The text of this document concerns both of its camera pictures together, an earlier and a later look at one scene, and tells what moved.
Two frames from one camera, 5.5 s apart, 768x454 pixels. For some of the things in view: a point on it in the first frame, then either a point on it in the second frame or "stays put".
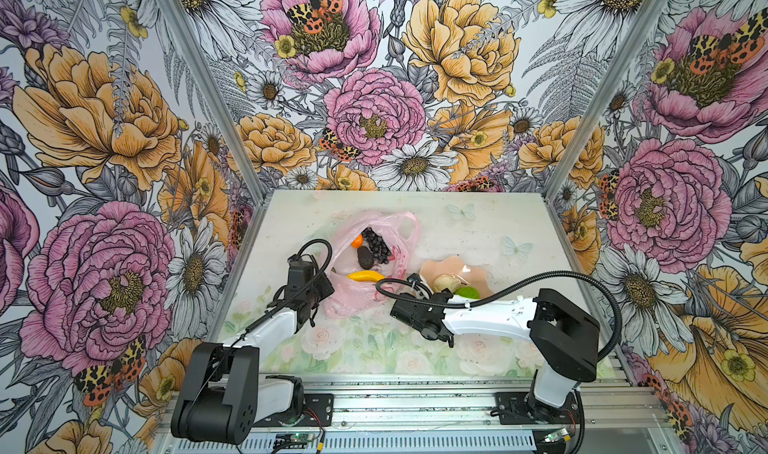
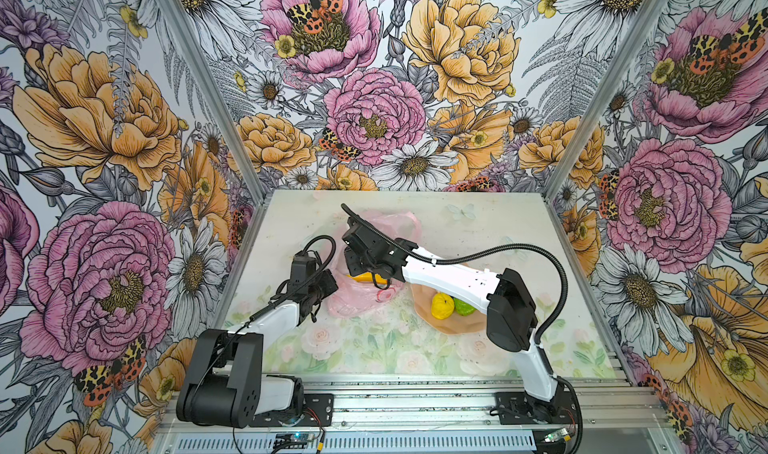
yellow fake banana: [366, 275] stays put
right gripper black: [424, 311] → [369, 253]
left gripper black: [327, 290] stays put
